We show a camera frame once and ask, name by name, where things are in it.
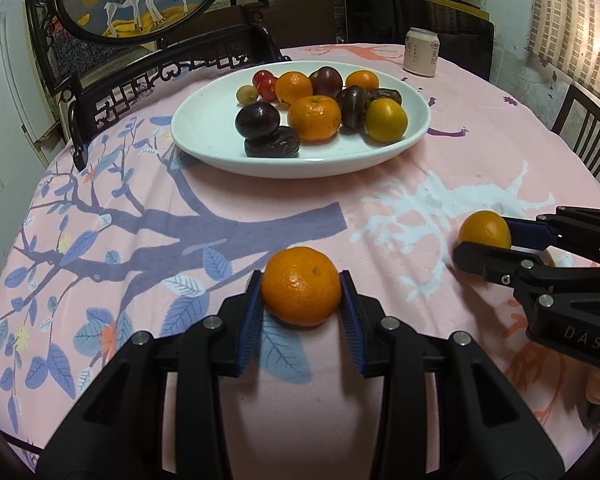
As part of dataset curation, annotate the yellow kumquat front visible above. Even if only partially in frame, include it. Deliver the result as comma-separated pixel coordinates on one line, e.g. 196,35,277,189
344,70,380,91

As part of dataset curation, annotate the dark cabinet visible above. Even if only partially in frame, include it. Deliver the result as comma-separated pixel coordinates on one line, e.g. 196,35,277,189
344,0,494,80

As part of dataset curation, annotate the small red cherry tomato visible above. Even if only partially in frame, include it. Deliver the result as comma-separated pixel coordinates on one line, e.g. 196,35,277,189
251,70,274,88

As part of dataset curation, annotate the large mandarin orange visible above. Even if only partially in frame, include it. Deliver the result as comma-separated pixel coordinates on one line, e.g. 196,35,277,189
287,96,341,142

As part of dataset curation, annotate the pink printed tablecloth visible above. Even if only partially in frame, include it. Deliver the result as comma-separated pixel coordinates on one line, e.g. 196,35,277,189
0,60,600,464

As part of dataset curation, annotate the yellow lemon fruit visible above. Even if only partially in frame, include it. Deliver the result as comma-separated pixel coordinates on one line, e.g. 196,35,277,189
365,98,408,143

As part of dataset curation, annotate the white oval plate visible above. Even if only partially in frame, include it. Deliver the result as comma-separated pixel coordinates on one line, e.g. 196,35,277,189
171,61,431,179

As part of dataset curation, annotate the pink beverage can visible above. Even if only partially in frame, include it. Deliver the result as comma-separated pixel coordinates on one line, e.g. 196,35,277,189
403,27,440,77

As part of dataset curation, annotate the orange yellow fruit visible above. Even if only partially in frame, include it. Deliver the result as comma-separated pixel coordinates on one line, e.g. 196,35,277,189
457,210,512,249

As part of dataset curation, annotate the dark wooden chair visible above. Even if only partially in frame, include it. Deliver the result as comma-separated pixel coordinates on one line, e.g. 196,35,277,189
550,84,600,182

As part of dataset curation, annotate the small tan longan back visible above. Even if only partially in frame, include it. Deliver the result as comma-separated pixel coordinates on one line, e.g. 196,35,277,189
236,84,259,106

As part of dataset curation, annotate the red plum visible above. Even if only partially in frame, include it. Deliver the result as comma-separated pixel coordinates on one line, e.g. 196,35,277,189
309,66,342,99

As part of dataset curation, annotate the patterned curtain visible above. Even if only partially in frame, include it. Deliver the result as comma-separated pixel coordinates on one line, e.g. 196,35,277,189
528,0,600,98

